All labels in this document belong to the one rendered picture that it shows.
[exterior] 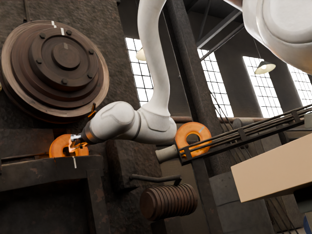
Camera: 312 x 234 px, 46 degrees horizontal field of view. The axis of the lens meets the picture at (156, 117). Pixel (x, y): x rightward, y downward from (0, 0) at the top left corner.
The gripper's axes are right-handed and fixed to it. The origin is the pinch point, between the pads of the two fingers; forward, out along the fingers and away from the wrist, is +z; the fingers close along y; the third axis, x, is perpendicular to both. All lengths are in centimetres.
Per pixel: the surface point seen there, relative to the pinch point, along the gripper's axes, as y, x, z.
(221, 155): 347, 41, 260
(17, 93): -18.6, 23.0, 3.9
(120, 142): 22.1, 1.2, 1.3
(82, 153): 5.0, -2.2, 3.5
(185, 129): 45.3, 2.0, -14.8
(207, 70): 763, 391, 643
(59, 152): -4.6, -1.3, 3.6
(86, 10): 27, 81, 24
